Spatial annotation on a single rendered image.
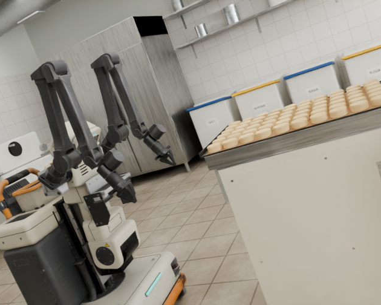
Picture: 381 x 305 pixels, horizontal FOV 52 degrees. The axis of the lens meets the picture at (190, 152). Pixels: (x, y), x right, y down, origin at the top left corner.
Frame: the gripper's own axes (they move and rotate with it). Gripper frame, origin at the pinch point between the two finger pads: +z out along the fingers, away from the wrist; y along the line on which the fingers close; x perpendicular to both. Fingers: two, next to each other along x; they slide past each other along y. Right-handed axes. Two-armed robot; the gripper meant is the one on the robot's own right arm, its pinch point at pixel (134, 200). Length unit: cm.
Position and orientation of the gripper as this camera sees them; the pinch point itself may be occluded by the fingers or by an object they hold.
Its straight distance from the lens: 161.9
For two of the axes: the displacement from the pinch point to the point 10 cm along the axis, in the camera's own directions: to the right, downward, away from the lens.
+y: 3.3, -3.0, 9.0
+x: -6.4, 6.3, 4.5
